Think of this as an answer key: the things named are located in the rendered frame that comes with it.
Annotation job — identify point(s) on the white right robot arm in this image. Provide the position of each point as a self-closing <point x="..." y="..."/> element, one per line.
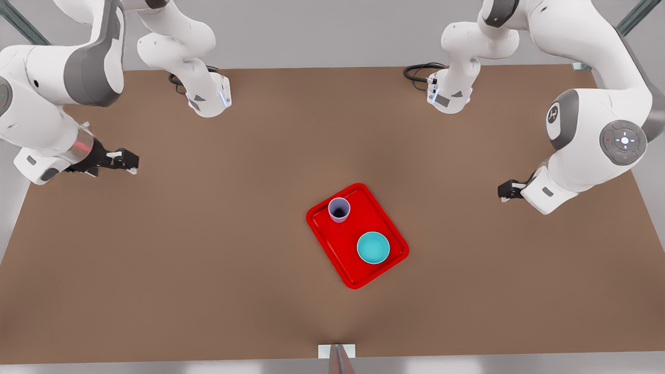
<point x="36" y="88"/>

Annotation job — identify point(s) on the silver frame post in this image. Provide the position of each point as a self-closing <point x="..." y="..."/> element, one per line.
<point x="23" y="23"/>
<point x="636" y="15"/>
<point x="340" y="358"/>

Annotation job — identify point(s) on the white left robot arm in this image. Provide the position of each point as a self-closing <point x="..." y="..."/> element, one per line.
<point x="597" y="130"/>

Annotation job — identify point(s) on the red rectangular tray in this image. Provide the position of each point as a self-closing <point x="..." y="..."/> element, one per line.
<point x="363" y="270"/>

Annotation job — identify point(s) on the lilac cup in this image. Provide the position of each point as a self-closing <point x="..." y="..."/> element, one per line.
<point x="339" y="210"/>

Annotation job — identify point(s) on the turquoise bowl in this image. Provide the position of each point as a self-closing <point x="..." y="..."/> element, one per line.
<point x="373" y="248"/>

